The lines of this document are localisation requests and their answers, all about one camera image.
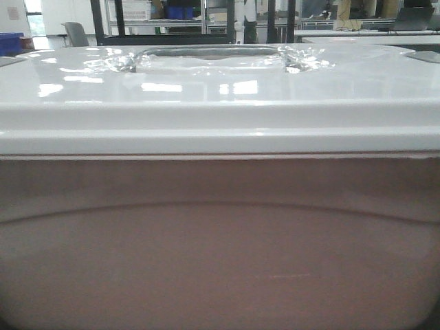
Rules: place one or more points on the white lidded storage bin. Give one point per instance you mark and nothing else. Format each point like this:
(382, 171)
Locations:
(220, 187)

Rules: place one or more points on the blue bins on back shelf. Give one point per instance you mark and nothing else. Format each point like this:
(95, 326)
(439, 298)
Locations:
(179, 12)

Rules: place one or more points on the white basket on back shelf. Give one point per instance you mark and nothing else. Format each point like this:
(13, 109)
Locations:
(136, 10)

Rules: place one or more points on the white workbench at right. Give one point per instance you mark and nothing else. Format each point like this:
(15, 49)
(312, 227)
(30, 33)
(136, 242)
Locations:
(371, 37)

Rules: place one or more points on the grey office chair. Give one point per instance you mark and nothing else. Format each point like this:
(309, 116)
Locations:
(76, 34)

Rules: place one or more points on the blue crate at left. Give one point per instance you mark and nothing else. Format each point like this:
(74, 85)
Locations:
(10, 43)

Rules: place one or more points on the black metal frame rack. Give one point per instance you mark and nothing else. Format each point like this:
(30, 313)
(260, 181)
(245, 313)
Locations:
(214, 22)

